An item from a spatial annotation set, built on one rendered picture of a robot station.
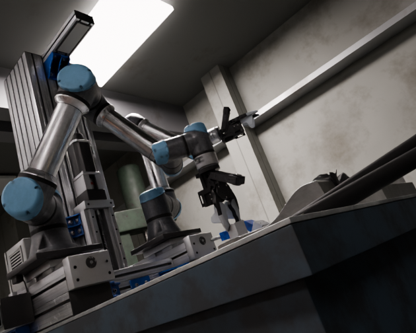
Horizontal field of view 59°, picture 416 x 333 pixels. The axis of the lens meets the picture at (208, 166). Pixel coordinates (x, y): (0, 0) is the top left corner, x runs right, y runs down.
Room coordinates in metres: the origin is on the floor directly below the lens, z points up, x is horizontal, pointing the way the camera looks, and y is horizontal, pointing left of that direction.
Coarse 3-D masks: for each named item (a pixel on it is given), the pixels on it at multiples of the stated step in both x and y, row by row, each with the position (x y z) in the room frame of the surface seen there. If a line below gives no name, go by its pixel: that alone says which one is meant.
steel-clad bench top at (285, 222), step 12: (360, 204) 0.34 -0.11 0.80; (372, 204) 0.36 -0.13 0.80; (300, 216) 0.25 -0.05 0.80; (312, 216) 0.26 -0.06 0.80; (324, 216) 0.28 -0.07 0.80; (276, 228) 0.25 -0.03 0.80; (240, 240) 0.27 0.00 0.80; (216, 252) 0.28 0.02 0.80; (192, 264) 0.30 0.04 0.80; (168, 276) 0.32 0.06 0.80; (144, 288) 0.35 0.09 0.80; (108, 300) 0.39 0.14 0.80; (84, 312) 0.42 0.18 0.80; (60, 324) 0.46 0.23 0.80
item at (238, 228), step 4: (232, 224) 1.14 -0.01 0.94; (236, 224) 1.14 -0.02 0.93; (240, 224) 1.16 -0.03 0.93; (244, 224) 1.17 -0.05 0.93; (232, 228) 1.14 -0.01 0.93; (236, 228) 1.14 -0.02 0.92; (240, 228) 1.15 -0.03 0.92; (244, 228) 1.17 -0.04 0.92; (224, 232) 1.17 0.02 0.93; (228, 232) 1.16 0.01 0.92; (232, 232) 1.15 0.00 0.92; (236, 232) 1.14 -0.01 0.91; (240, 232) 1.15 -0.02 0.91; (244, 232) 1.16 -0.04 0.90; (220, 236) 1.18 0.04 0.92; (224, 236) 1.18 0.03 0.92; (228, 236) 1.16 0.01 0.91; (232, 236) 1.15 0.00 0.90; (236, 236) 1.14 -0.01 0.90; (212, 240) 1.23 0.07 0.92
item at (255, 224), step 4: (240, 220) 1.28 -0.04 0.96; (248, 220) 1.27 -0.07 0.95; (252, 220) 1.28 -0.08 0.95; (260, 220) 1.25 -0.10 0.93; (248, 224) 1.25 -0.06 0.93; (252, 224) 1.24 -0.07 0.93; (256, 224) 1.22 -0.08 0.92; (260, 224) 1.21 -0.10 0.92; (264, 224) 1.22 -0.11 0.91; (268, 224) 1.24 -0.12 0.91; (248, 228) 1.25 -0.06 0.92; (252, 228) 1.24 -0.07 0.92; (256, 228) 1.23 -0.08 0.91; (260, 228) 1.22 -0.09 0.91
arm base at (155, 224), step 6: (156, 216) 1.53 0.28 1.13; (162, 216) 1.53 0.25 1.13; (168, 216) 1.55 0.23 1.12; (150, 222) 1.54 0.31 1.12; (156, 222) 1.52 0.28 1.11; (162, 222) 1.52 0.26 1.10; (168, 222) 1.54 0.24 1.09; (174, 222) 1.56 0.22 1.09; (150, 228) 1.53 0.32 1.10; (156, 228) 1.52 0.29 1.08; (162, 228) 1.53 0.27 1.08; (168, 228) 1.52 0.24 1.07; (174, 228) 1.54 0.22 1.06; (150, 234) 1.53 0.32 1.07; (156, 234) 1.51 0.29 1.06
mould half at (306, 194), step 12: (324, 180) 0.92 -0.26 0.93; (300, 192) 0.92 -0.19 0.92; (312, 192) 0.90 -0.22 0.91; (324, 192) 0.89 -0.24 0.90; (384, 192) 0.81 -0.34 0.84; (396, 192) 0.87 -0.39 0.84; (408, 192) 0.94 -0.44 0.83; (288, 204) 0.95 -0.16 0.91; (300, 204) 0.93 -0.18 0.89; (288, 216) 0.96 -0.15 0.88; (264, 228) 1.01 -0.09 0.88; (228, 240) 1.09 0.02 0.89
